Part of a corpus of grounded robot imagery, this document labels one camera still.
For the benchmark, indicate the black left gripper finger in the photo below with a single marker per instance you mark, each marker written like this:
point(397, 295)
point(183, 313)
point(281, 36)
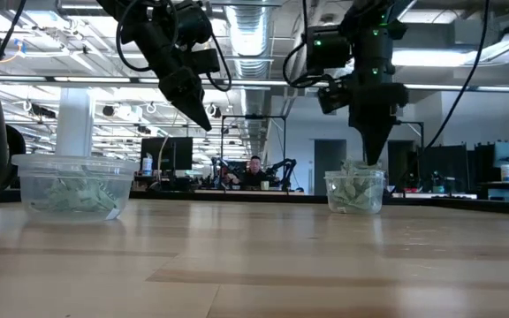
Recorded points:
point(190, 103)
point(206, 106)

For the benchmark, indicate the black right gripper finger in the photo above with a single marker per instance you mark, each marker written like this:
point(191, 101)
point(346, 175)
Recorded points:
point(380, 141)
point(367, 143)

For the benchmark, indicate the clear plastic container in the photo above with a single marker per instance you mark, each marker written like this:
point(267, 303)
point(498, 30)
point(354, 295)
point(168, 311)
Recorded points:
point(29, 176)
point(331, 207)

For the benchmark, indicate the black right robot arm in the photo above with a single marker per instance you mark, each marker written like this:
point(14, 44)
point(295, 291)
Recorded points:
point(378, 44)

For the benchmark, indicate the black background robot arm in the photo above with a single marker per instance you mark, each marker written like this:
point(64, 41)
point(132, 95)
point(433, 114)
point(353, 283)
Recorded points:
point(283, 170)
point(221, 170)

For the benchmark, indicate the dark grey door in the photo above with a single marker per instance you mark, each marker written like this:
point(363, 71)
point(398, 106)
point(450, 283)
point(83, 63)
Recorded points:
point(329, 154)

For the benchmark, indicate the black monitor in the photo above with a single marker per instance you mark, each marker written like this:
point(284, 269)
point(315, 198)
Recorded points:
point(166, 152)

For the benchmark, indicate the black panel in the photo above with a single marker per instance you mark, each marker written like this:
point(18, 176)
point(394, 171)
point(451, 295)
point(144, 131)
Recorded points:
point(444, 163)

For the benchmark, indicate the bright ceiling light panel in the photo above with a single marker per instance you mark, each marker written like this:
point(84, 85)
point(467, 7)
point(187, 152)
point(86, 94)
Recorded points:
point(431, 57)

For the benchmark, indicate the white wipes canister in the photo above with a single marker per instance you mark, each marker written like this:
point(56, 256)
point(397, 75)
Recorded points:
point(507, 173)
point(147, 164)

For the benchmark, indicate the person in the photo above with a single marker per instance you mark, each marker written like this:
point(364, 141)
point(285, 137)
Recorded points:
point(254, 170)

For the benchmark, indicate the white pillar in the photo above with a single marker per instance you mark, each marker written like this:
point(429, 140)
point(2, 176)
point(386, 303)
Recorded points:
point(74, 119)

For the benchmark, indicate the black frame stand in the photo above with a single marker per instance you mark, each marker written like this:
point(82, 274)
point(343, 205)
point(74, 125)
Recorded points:
point(413, 123)
point(254, 117)

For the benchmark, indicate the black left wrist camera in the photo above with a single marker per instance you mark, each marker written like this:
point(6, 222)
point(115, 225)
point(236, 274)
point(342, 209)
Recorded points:
point(195, 22)

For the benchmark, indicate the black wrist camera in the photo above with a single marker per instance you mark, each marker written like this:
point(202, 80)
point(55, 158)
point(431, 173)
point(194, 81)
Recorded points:
point(195, 22)
point(327, 46)

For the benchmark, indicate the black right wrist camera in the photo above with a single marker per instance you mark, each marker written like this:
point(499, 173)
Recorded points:
point(327, 46)

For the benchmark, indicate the silver corrugated duct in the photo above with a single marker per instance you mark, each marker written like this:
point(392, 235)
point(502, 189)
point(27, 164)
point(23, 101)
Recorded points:
point(249, 40)

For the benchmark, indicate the black aluminium table frame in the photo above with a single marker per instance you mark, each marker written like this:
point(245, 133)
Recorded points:
point(184, 194)

